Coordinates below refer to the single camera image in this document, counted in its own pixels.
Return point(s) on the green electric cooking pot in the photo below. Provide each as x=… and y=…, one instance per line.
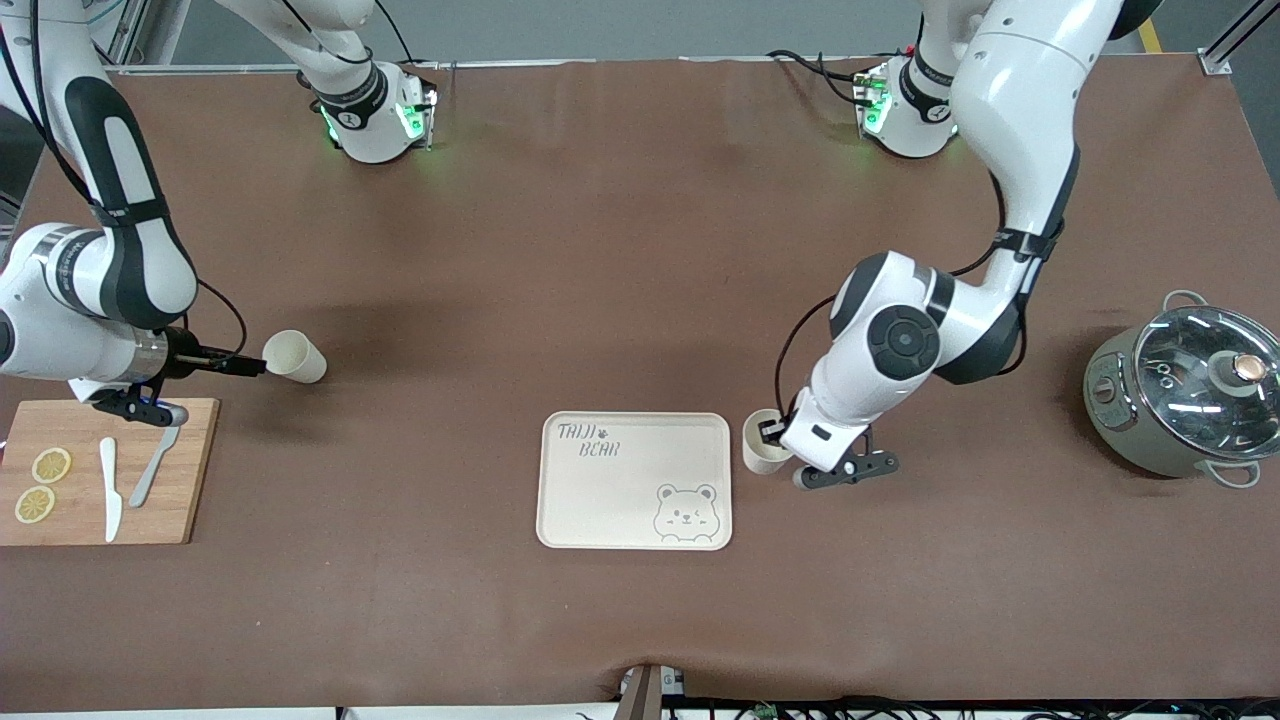
x=1120, y=420

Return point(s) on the table edge clamp bracket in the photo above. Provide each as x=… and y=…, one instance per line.
x=645, y=695

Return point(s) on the aluminium frame post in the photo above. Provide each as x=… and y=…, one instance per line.
x=1215, y=62
x=128, y=35

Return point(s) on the cream bear print tray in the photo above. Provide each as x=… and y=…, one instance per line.
x=620, y=495

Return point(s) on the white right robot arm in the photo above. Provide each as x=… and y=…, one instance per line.
x=125, y=160

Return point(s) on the white plastic knife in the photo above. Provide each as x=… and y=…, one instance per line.
x=110, y=490

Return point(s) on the glass pot lid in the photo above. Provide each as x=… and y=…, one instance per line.
x=1190, y=385

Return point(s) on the wooden cutting board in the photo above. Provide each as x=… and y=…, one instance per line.
x=75, y=520

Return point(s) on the white IKEA cup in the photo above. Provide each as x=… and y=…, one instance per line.
x=298, y=358
x=762, y=460

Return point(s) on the grey plastic knife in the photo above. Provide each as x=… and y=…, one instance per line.
x=150, y=475

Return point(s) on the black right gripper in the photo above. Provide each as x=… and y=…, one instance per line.
x=187, y=353

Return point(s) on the yellow lemon slice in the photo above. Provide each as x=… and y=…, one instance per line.
x=35, y=505
x=51, y=465

